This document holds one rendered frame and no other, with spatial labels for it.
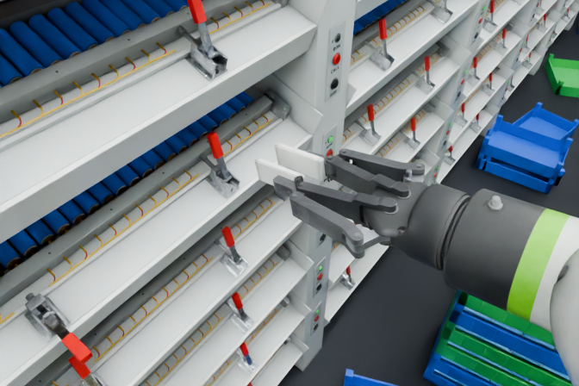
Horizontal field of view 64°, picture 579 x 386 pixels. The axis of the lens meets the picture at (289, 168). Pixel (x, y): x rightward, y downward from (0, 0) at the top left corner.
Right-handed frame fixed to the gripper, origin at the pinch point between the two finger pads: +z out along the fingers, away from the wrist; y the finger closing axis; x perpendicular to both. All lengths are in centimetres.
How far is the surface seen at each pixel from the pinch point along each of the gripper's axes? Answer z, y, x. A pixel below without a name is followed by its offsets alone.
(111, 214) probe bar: 16.0, -15.3, -2.5
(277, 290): 19.2, 8.7, -44.9
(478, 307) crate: -13, 38, -59
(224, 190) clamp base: 11.8, -1.6, -7.1
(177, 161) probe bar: 17.0, -4.1, -2.2
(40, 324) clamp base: 11.2, -28.2, -5.3
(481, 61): 23, 126, -45
